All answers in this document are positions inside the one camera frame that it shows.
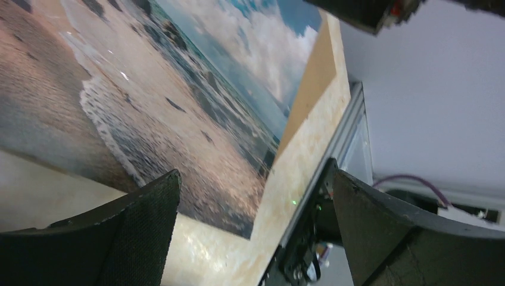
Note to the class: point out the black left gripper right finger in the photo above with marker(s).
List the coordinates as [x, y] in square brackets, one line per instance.
[388, 241]

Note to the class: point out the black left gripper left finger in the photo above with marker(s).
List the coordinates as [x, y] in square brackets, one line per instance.
[123, 242]

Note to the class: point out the beach landscape photo print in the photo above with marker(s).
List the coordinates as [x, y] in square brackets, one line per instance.
[121, 92]

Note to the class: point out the brown cardboard backing board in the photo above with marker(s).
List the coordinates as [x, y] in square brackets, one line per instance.
[319, 72]

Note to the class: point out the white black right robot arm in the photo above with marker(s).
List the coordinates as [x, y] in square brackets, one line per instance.
[371, 16]

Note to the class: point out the aluminium frame rail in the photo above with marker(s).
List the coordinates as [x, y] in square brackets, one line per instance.
[349, 150]

